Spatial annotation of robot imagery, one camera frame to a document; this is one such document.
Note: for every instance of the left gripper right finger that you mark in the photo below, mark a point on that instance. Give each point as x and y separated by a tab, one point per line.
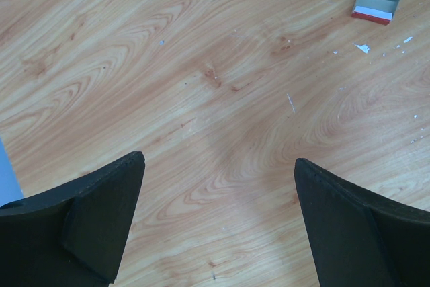
358	237

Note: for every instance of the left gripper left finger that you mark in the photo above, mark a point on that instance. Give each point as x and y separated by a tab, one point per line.
74	234

